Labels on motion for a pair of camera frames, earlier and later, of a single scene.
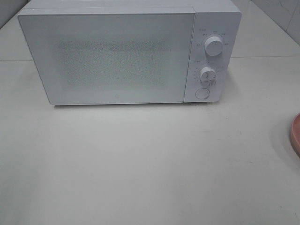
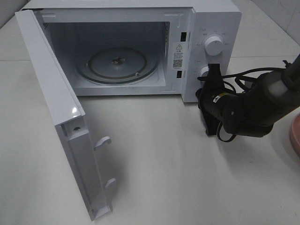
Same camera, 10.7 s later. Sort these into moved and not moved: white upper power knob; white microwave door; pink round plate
Moved: white microwave door
Not moved: white upper power knob; pink round plate
